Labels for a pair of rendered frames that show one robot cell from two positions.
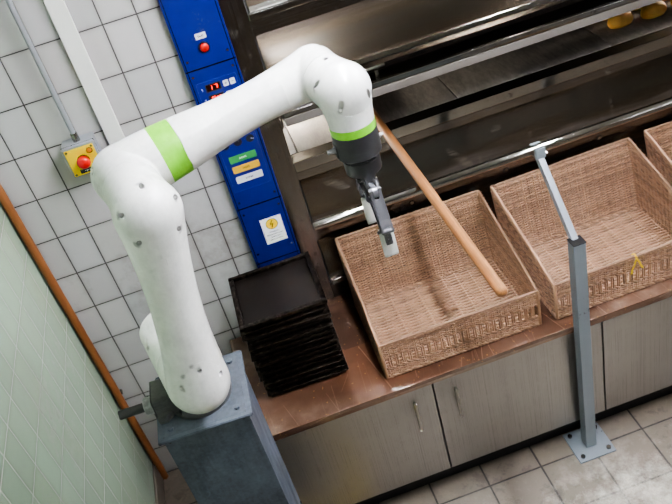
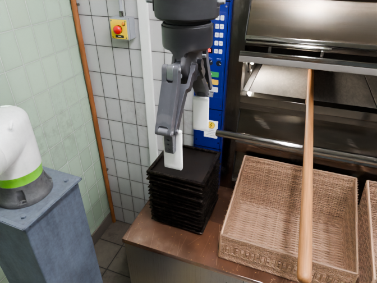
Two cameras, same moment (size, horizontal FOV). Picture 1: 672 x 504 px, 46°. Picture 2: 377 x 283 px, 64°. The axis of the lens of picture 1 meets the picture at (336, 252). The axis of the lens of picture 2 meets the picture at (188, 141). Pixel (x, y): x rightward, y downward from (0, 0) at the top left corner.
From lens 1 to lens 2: 1.25 m
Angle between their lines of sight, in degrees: 21
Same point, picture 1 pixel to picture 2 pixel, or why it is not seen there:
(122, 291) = (122, 119)
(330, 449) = (165, 272)
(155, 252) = not seen: outside the picture
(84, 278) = (106, 101)
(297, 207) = (231, 124)
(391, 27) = (353, 27)
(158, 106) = not seen: hidden behind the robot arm
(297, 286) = (198, 167)
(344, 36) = (313, 19)
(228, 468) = (14, 255)
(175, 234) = not seen: outside the picture
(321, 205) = (246, 130)
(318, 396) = (174, 237)
